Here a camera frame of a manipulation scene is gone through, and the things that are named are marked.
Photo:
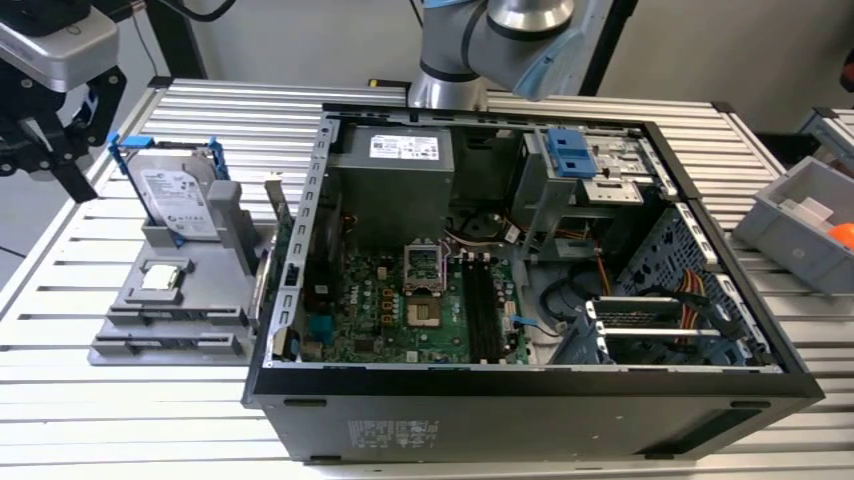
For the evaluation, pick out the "metal disk bay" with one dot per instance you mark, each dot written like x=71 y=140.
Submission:
x=628 y=320

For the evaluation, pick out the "yellow tagged black connector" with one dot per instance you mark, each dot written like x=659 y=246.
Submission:
x=388 y=84

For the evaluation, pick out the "green motherboard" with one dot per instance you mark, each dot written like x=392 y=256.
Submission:
x=361 y=330

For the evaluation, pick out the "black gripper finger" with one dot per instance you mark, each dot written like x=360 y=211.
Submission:
x=27 y=160
x=77 y=175

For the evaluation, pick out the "orange ball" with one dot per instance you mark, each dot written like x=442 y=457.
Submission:
x=843 y=235

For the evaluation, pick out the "blue plastic drive latch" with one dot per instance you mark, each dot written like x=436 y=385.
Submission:
x=568 y=150

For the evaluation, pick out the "black PC case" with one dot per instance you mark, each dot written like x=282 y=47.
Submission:
x=468 y=425

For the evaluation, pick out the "RAM slot white clips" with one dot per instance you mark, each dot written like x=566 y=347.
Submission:
x=497 y=310
x=482 y=310

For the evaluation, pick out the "grey plastic bin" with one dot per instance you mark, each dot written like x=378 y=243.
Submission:
x=795 y=250

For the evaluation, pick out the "hard disk in blue carrier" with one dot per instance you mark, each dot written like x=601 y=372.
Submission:
x=170 y=195

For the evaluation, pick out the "CPU socket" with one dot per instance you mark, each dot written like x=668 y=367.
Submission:
x=425 y=311

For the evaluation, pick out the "grey power supply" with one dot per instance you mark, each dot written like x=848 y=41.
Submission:
x=394 y=200

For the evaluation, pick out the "neighbouring metal table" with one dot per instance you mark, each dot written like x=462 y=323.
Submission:
x=835 y=125

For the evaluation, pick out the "black controller chip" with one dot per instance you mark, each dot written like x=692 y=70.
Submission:
x=366 y=345

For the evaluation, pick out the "grey parts rack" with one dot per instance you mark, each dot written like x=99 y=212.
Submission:
x=214 y=285

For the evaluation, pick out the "white block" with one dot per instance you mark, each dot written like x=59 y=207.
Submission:
x=811 y=210

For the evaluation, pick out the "white four-pin power connector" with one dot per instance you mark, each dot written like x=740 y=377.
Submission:
x=382 y=273

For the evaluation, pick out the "black stand post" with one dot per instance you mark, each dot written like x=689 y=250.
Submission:
x=177 y=40
x=611 y=50

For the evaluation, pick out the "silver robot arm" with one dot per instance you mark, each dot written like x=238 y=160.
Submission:
x=454 y=45

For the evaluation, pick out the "green graphics card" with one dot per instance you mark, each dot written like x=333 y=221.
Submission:
x=280 y=215

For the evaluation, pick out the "silver CPU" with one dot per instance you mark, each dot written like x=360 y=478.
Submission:
x=161 y=277

